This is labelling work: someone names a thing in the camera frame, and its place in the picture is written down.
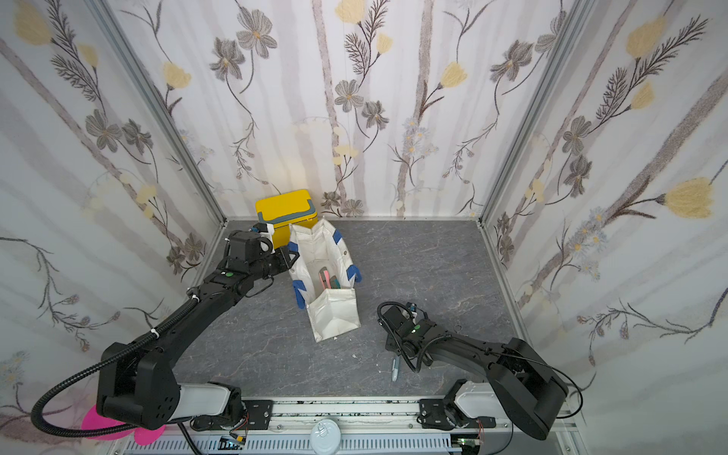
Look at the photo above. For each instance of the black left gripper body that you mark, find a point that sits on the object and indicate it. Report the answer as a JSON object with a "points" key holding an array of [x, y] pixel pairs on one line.
{"points": [[270, 263]]}

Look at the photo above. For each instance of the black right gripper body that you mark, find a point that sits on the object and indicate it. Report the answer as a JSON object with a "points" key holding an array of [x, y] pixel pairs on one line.
{"points": [[392, 339]]}

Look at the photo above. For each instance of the grey blue utility knife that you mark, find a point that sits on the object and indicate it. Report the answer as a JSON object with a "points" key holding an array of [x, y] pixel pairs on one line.
{"points": [[395, 368]]}

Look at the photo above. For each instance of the white Doraemon tote bag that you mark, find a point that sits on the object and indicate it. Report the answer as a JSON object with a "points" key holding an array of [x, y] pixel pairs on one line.
{"points": [[332, 312]]}

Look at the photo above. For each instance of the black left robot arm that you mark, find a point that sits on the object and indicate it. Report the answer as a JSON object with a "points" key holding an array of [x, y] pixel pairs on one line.
{"points": [[137, 385]]}

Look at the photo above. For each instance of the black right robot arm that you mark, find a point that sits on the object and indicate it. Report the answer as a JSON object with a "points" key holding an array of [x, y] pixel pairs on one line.
{"points": [[530, 391]]}

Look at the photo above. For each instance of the yellow plastic box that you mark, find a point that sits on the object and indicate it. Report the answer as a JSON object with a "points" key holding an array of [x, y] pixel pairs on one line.
{"points": [[282, 211]]}

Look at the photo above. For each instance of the white round knob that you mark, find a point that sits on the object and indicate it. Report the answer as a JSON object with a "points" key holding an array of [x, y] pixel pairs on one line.
{"points": [[325, 437]]}

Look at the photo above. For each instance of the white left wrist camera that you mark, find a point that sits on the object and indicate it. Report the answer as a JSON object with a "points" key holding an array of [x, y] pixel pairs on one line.
{"points": [[263, 228]]}

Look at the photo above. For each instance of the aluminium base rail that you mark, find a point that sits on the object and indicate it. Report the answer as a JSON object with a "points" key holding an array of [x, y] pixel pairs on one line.
{"points": [[367, 425]]}

